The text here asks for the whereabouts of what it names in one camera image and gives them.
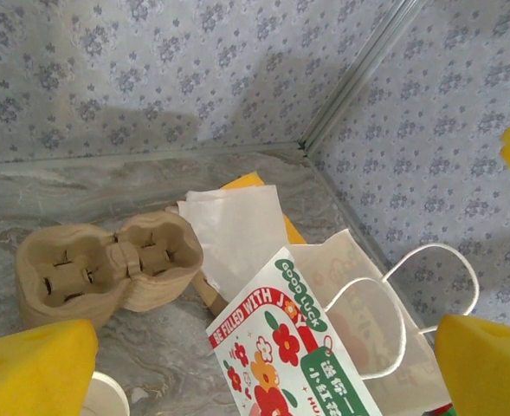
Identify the yellow paper pad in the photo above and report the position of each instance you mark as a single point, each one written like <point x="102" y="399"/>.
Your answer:
<point x="248" y="180"/>

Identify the stack of white napkins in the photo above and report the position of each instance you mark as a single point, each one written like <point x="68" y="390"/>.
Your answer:
<point x="237" y="234"/>

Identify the stack of paper cups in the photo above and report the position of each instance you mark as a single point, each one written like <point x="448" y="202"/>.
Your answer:
<point x="107" y="394"/>

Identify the stack of pulp cup carriers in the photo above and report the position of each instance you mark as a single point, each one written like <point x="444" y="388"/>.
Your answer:
<point x="107" y="299"/>

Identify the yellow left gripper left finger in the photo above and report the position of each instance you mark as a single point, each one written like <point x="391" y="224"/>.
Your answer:
<point x="29" y="372"/>

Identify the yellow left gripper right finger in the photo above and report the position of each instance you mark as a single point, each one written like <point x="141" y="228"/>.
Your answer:
<point x="488" y="372"/>

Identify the floral print paper bag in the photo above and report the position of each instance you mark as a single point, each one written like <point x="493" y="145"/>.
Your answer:
<point x="280" y="359"/>

